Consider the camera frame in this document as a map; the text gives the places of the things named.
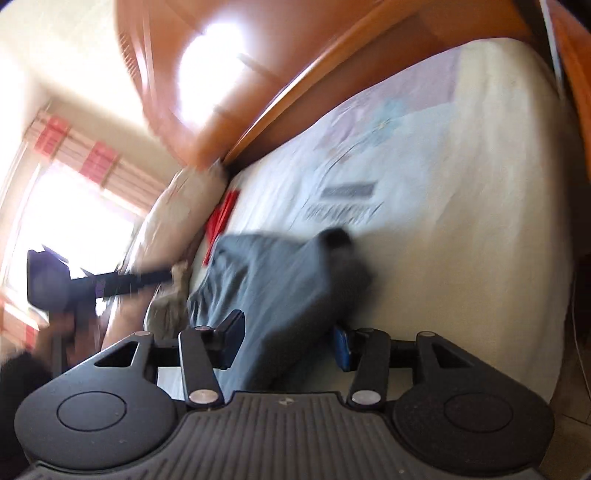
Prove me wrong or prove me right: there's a person's left hand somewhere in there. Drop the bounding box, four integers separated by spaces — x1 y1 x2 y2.
39 314 105 370

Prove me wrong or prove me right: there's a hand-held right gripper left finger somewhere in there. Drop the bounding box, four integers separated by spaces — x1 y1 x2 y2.
95 310 245 409

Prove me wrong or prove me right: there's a pink striped curtain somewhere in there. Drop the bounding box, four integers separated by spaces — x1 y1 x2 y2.
0 111 162 333

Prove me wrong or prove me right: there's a wooden nightstand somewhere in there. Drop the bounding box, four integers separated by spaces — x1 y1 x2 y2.
547 0 591 153

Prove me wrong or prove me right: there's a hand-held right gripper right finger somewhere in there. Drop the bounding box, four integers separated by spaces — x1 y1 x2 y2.
333 325 481 409

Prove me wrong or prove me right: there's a pink floral quilt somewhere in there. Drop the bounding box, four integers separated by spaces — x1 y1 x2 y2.
99 164 229 352

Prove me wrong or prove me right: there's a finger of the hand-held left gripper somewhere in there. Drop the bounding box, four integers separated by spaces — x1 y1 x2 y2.
69 270 174 298

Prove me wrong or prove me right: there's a bright window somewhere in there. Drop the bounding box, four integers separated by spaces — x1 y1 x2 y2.
9 161 144 296

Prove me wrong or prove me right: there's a crumpled grey-green cloth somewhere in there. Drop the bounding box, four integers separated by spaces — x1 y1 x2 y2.
145 263 192 333

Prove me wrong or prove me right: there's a wooden headboard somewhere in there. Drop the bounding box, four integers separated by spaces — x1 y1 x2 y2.
113 0 555 174

